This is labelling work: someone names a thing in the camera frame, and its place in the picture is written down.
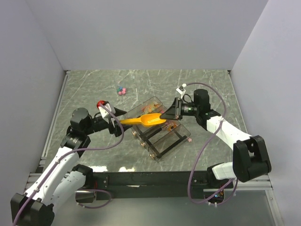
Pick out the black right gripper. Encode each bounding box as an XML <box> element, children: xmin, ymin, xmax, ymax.
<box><xmin>160</xmin><ymin>97</ymin><xmax>200</xmax><ymax>121</ymax></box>

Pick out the yellow plastic scoop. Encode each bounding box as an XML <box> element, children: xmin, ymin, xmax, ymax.
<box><xmin>120</xmin><ymin>113</ymin><xmax>166</xmax><ymax>127</ymax></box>

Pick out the clear candy drawer box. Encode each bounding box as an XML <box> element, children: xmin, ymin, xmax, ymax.
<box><xmin>123</xmin><ymin>96</ymin><xmax>191</xmax><ymax>162</ymax></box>

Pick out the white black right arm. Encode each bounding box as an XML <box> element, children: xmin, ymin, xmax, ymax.
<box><xmin>160</xmin><ymin>89</ymin><xmax>272</xmax><ymax>188</ymax></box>

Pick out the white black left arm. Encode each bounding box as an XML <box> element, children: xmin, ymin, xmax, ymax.
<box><xmin>10</xmin><ymin>101</ymin><xmax>126</xmax><ymax>226</ymax></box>

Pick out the black base beam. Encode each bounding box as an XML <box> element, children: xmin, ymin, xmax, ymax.
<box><xmin>88</xmin><ymin>171</ymin><xmax>228</xmax><ymax>199</ymax></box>

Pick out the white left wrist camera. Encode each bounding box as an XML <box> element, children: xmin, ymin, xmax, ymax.
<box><xmin>96</xmin><ymin>100</ymin><xmax>116</xmax><ymax>119</ymax></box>

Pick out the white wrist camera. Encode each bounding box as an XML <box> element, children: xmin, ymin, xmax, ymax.
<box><xmin>96</xmin><ymin>100</ymin><xmax>116</xmax><ymax>119</ymax></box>
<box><xmin>176</xmin><ymin>83</ymin><xmax>187</xmax><ymax>95</ymax></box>

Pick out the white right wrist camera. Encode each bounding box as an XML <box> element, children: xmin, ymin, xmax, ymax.
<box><xmin>176</xmin><ymin>83</ymin><xmax>187</xmax><ymax>95</ymax></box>

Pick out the aluminium frame rail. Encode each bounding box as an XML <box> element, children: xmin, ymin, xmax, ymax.
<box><xmin>23</xmin><ymin>70</ymin><xmax>70</xmax><ymax>194</ymax></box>

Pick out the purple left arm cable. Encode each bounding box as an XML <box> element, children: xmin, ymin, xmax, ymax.
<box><xmin>11</xmin><ymin>110</ymin><xmax>125</xmax><ymax>226</ymax></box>

